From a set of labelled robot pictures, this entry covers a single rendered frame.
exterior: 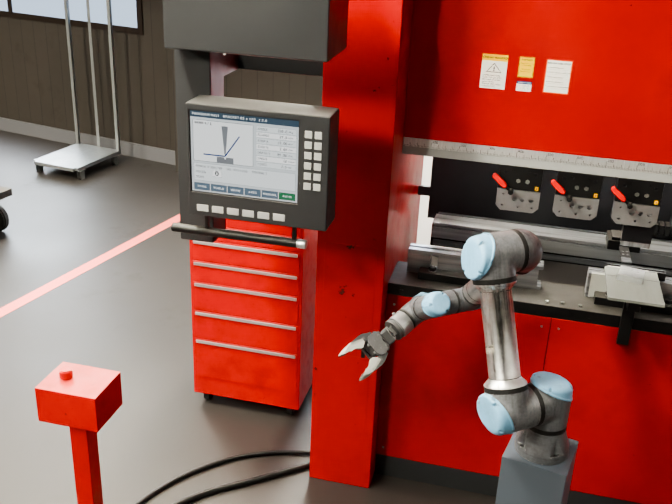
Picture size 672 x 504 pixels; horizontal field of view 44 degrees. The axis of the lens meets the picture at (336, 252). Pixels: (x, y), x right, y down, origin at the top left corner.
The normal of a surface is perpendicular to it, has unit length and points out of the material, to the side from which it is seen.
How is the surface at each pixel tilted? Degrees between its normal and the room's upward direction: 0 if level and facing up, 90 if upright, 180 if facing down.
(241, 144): 90
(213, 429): 0
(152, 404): 0
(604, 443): 90
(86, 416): 90
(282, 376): 90
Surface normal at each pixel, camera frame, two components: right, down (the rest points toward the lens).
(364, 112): -0.24, 0.38
